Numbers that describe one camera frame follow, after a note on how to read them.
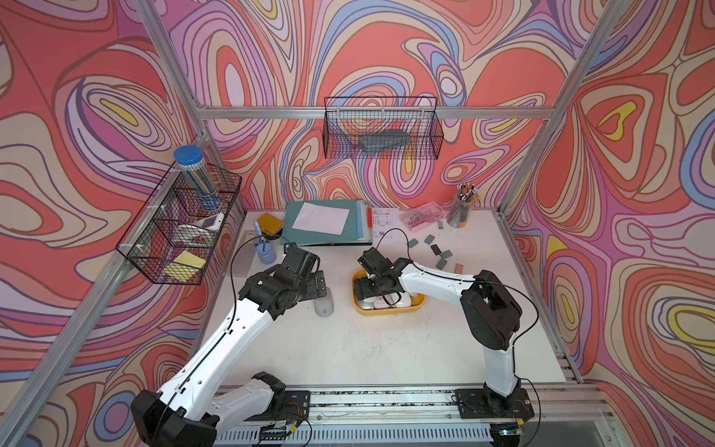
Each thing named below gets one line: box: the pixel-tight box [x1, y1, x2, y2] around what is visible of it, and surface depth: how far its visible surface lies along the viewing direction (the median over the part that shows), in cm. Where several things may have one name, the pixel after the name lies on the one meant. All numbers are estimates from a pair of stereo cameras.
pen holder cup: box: [445, 182, 483, 230], surface depth 111 cm
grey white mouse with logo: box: [313, 286, 336, 318], surface depth 92 cm
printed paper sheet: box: [372, 206, 401, 242], surface depth 121 cm
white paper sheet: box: [291, 202, 351, 236], surface depth 117 cm
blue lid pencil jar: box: [173, 145, 222, 213], surface depth 75 cm
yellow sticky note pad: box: [163, 249, 207, 284], surface depth 69 cm
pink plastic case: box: [399, 202, 446, 232], surface depth 121 cm
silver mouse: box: [357, 299, 375, 311], surface depth 92 cm
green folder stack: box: [280, 199, 374, 245], surface depth 113 cm
